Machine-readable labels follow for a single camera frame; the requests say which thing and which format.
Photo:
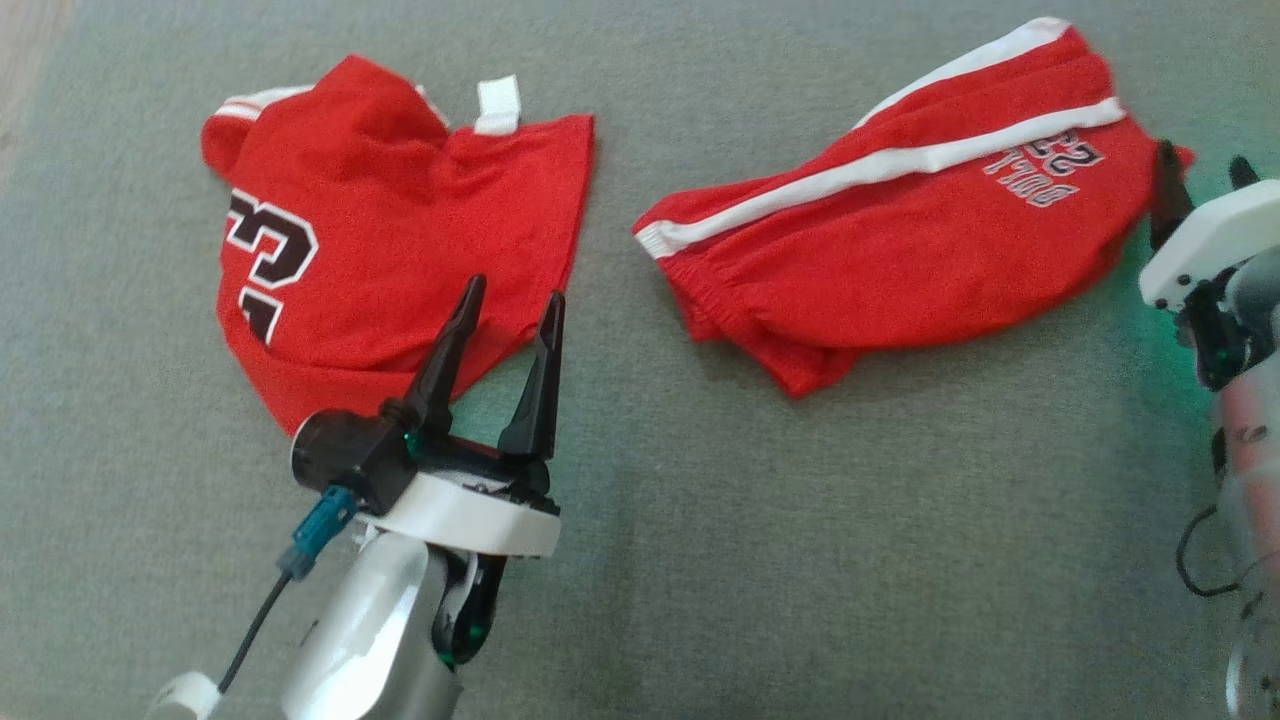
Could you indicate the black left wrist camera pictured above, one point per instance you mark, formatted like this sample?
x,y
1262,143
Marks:
x,y
350,455

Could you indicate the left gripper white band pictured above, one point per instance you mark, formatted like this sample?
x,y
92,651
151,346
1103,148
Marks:
x,y
470,515

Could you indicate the grey fabric sofa seat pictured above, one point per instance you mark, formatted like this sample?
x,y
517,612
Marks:
x,y
800,520

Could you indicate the red shorts with white stripes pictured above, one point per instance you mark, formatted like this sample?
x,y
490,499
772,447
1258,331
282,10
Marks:
x,y
900,250

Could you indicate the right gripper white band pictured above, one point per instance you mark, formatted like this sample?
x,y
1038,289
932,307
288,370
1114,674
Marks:
x,y
1215,235

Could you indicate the red basketball jersey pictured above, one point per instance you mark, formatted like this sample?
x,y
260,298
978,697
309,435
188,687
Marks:
x,y
400,230

